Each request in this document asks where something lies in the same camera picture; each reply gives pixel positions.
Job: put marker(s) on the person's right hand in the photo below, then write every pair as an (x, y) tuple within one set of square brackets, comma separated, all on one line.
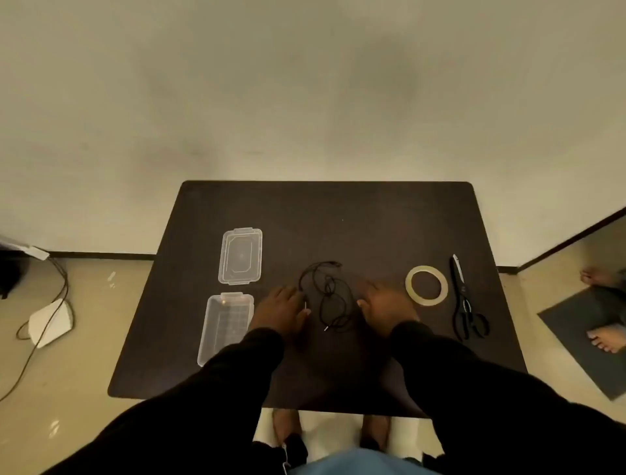
[(386, 306)]

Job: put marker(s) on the person's left hand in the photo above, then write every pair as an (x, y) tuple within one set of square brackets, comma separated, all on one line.
[(281, 310)]

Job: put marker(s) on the clear tape roll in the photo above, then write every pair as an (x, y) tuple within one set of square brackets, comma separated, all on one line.
[(408, 286)]

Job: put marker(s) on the clear plastic container box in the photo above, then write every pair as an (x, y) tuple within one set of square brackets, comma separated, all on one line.
[(225, 330)]

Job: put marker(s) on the clear plastic container lid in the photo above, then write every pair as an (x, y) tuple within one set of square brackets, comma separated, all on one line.
[(240, 255)]

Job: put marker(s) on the person's right forearm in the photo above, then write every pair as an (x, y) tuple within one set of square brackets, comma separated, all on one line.
[(464, 391)]

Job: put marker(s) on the person's left forearm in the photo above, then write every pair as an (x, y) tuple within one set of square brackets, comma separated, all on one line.
[(220, 391)]

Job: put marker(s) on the person's left foot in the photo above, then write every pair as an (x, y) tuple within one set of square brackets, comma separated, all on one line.
[(286, 425)]

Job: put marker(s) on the person's foot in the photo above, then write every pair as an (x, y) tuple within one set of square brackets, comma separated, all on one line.
[(286, 425), (609, 338), (599, 276), (375, 428)]

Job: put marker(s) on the person's right foot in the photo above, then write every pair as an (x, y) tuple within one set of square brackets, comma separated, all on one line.
[(375, 428)]

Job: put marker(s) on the person's blue shirt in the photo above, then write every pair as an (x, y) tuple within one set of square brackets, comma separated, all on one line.
[(362, 465)]

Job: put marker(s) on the black scissors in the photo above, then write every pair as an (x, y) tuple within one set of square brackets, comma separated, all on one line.
[(459, 280)]

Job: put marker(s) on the white floor mat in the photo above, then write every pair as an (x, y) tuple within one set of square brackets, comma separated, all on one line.
[(332, 435)]

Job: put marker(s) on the dark grey floor mat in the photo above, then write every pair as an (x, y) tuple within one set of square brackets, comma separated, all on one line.
[(582, 323)]

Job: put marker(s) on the white flat floor device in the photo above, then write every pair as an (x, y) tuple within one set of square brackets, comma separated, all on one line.
[(49, 323)]

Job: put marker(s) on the white power adapter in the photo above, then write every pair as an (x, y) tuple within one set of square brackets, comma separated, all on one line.
[(39, 252)]

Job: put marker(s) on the black bag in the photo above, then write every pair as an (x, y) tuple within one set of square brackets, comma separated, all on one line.
[(12, 274)]

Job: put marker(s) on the dark door frame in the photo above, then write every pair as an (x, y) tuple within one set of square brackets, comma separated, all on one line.
[(572, 240)]

